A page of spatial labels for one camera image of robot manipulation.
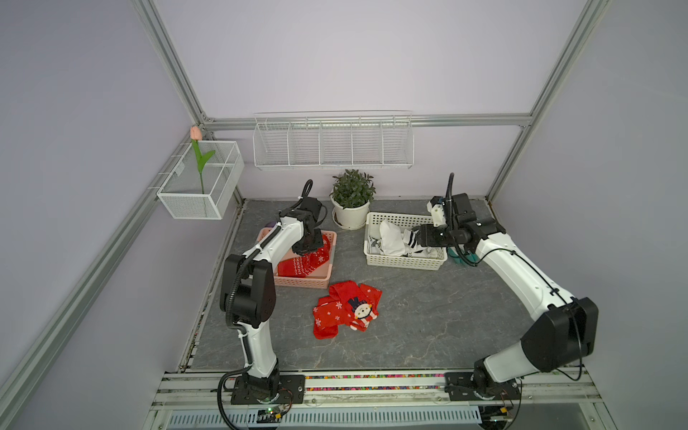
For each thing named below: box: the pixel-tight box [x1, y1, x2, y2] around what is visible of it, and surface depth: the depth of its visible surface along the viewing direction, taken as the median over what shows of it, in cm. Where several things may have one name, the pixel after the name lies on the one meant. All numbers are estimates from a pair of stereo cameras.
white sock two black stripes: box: [379, 218, 405, 257], surface depth 102 cm
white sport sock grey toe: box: [404, 242, 432, 258], surface depth 101 cm
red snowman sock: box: [347, 283, 383, 333], surface depth 90 cm
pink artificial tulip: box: [189, 125, 216, 195], surface depth 86 cm
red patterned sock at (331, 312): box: [312, 280, 360, 340], surface depth 87 cm
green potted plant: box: [328, 168, 377, 209], surface depth 103 cm
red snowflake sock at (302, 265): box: [276, 234, 331, 278], surface depth 99 cm
